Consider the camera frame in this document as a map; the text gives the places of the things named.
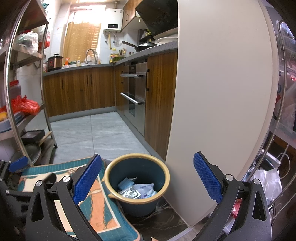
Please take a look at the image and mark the patterned teal and cream mat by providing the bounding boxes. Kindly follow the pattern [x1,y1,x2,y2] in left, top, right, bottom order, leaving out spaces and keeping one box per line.
[17,156,141,241]

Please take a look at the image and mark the metal kitchen faucet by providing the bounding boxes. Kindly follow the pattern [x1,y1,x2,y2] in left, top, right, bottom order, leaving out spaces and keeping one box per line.
[85,49,97,65]

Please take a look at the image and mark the foil blister pack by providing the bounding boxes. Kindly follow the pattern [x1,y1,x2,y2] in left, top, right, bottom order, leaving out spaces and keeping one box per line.
[119,187,141,199]

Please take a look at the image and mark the grey plastic tray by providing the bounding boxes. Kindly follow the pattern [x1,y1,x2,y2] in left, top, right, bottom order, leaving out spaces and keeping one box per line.
[0,111,26,133]

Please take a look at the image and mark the wooden handle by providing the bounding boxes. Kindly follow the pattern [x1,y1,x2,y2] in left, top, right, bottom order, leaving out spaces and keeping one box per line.
[38,131,52,146]

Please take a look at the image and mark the black wok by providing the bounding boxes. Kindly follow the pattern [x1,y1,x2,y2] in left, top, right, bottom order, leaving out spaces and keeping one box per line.
[121,40,158,52]

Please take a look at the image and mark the white bowl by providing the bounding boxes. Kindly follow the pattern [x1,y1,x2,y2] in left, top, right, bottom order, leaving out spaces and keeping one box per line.
[157,36,179,44]

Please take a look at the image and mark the wooden wall cabinet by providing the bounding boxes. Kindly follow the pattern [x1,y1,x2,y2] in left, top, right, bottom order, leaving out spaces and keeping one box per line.
[121,0,144,32]

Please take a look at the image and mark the light blue wet wipes pack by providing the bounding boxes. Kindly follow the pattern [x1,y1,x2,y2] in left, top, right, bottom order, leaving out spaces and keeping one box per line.
[133,183,155,197]

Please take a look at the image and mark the grey pan lid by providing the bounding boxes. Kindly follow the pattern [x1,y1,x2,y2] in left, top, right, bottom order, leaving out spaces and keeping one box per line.
[22,143,42,166]

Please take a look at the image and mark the jar with red lid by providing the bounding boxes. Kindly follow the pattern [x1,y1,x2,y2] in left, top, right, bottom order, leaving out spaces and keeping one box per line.
[9,80,22,102]

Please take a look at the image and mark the stainless steel oven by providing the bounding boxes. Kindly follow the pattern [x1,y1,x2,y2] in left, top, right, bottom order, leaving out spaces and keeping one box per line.
[120,61,148,137]

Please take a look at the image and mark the stainless steel shelf rack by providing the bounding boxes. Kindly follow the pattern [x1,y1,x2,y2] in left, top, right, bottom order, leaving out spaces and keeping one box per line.
[0,0,58,167]

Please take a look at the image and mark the bamboo window blind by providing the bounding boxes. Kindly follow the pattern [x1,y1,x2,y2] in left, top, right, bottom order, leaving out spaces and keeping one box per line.
[62,21,102,62]

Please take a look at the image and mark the red plastic bag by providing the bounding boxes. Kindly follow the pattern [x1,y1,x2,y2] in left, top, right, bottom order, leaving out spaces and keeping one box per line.
[11,95,40,116]

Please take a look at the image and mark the clear bag of goods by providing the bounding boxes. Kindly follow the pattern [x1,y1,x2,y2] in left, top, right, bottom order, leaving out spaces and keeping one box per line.
[15,32,40,55]

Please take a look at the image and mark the black box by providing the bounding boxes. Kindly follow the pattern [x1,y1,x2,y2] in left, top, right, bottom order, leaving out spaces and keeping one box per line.
[21,130,45,144]

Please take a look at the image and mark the wooden kitchen cabinets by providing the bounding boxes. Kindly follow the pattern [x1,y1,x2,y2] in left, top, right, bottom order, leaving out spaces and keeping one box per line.
[43,51,178,160]

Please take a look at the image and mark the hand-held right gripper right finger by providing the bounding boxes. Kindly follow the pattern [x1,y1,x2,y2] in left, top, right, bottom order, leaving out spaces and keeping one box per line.
[193,152,272,241]

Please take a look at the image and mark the white charger with cable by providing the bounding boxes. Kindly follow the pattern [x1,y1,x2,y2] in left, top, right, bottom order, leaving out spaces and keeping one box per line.
[266,144,292,179]

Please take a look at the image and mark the white plastic bag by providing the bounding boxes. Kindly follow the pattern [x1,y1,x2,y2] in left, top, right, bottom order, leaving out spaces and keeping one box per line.
[251,168,289,207]

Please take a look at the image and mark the dark red rice cooker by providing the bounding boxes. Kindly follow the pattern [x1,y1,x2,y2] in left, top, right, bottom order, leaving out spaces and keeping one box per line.
[47,54,64,72]

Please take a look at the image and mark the grey kitchen countertop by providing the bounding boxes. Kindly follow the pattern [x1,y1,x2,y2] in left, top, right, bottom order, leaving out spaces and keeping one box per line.
[43,39,179,77]

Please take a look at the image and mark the black range hood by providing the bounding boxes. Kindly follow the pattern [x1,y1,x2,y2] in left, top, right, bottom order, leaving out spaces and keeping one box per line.
[135,0,178,35]

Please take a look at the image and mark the blue bin with yellow rim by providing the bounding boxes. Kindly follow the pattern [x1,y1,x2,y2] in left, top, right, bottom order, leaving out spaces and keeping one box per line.
[104,153,170,217]

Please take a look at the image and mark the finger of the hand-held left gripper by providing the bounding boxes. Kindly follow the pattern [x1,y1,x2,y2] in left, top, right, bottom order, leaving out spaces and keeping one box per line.
[8,156,28,173]
[38,173,57,184]

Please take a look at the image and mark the white water heater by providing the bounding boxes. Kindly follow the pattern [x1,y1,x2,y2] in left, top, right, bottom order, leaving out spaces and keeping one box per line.
[103,8,123,33]

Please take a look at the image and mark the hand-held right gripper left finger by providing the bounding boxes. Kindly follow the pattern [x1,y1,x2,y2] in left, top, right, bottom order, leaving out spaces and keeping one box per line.
[24,153,109,241]

